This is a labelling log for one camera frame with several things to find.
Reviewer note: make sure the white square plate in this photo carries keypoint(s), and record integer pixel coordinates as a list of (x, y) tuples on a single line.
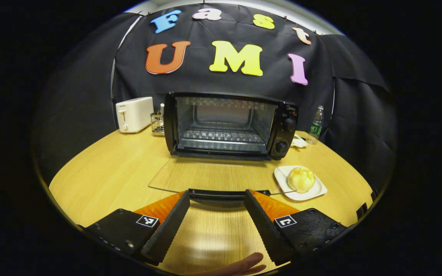
[(282, 180)]

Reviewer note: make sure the clear plastic water bottle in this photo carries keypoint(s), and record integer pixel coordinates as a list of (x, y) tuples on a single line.
[(315, 128)]

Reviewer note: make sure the white divided condiment dish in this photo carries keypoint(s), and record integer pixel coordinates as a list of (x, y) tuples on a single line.
[(298, 142)]

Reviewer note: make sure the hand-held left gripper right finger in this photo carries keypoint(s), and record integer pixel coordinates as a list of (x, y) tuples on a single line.
[(267, 230)]

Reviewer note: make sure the round golden bread bun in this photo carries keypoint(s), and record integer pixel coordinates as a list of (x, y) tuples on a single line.
[(300, 179)]

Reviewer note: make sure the white toaster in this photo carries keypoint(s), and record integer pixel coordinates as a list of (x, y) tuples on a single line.
[(134, 115)]

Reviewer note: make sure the black electric oven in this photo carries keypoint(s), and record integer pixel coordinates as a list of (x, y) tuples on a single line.
[(286, 111)]

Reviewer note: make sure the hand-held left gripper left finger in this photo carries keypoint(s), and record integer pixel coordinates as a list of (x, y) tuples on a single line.
[(167, 230)]

